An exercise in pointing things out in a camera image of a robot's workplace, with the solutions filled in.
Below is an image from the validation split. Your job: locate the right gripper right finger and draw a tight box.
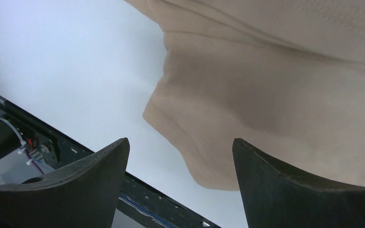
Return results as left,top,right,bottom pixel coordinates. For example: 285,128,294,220
232,138,365,228

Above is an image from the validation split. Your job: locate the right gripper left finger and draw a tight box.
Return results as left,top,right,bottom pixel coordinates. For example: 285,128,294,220
0,138,130,228

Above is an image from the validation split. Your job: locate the beige t shirt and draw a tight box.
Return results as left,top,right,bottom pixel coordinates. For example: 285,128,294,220
129,0,365,190

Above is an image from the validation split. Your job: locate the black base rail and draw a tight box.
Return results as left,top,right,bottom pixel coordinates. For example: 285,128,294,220
0,96,216,228

